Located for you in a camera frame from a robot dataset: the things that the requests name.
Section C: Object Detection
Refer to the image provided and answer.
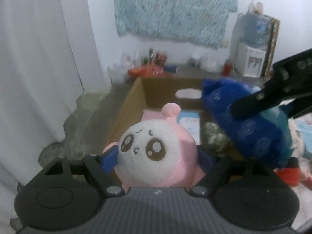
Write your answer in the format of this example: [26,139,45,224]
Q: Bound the green floral scrunchie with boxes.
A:
[204,122,234,155]

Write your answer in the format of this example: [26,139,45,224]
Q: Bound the pink round plush toy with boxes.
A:
[104,103,205,191]

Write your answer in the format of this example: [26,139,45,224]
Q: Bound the blue white tissue pack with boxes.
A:
[202,79,293,169]

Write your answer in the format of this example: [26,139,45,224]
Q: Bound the pink sponge cloth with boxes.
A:
[140,109,166,128]

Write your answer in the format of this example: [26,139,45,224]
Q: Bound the white water dispenser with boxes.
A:
[235,42,266,78]

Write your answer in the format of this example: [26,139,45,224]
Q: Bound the red thermos bottle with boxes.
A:
[223,59,233,77]

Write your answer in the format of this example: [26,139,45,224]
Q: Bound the blue water bottle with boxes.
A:
[242,13,271,49]

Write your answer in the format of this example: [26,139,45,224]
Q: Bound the big-head doll red dress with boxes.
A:
[276,119,311,190]

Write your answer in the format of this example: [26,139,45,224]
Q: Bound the white plastic bag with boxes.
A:
[200,57,218,74]

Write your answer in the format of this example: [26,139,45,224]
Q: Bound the brown cardboard box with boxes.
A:
[104,77,244,185]

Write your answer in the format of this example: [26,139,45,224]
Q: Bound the red snack bag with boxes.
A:
[128,65,164,77]

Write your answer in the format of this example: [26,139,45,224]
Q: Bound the framed board against wall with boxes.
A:
[260,17,280,78]

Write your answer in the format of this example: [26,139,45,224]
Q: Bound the floral blue wall cloth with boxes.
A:
[114,0,238,48]

